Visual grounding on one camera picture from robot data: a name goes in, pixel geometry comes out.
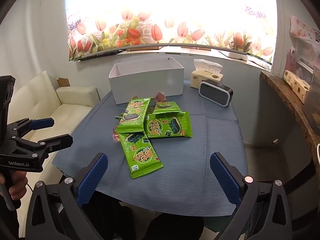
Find brown cardboard piece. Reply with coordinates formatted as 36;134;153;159
56;77;72;88

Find yellow tissue pack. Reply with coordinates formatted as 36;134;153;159
191;59;223;89

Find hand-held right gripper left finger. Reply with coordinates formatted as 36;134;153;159
25;152;108;240

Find red jelly cup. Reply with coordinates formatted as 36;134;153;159
111;125;122;143

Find white cardboard box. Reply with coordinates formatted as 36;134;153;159
108;56;185;105

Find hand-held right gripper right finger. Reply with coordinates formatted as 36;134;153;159
209;152;297;240

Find blue tablecloth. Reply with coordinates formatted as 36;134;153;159
52;80;249;217

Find black speaker with white rim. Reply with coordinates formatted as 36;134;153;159
199;79;234;108

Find cream leather sofa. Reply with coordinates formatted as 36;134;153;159
11;70;100;155

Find white foam block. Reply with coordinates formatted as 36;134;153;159
226;51;249;62

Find pink floral package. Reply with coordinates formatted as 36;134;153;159
290;15;320;55

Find person's left hand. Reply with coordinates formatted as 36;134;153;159
0;171;28;201

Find tulip print window blind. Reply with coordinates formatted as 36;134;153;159
64;0;278;62

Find green seaweed snack packet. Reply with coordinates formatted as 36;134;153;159
115;97;152;133
144;111;193;139
119;131;164;179
152;101;182;114

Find black flat bar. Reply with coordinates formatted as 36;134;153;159
75;49;125;61

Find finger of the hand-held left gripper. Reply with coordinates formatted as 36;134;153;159
11;134;73;161
7;117;55;138

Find boxed tissue packs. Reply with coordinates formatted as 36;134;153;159
282;70;312;104

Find wooden counter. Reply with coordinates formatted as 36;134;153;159
260;71;320;160

